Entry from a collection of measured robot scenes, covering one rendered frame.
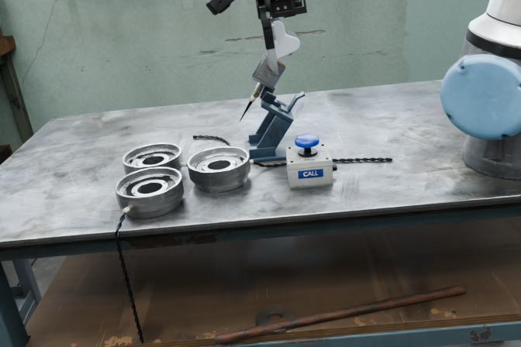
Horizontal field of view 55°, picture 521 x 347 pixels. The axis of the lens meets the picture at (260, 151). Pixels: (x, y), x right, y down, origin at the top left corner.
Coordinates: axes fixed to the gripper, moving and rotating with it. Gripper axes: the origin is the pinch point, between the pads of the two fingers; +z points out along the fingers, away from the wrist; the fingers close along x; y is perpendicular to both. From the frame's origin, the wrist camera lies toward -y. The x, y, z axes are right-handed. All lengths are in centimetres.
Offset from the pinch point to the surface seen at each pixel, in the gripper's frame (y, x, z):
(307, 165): 2.9, -16.8, 12.5
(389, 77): 57, 147, 53
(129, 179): -26.0, -14.0, 11.2
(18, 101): -121, 148, 33
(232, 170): -9.0, -15.5, 11.8
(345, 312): 5.7, -19.7, 40.4
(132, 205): -24.0, -22.0, 12.0
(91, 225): -31.1, -22.1, 14.2
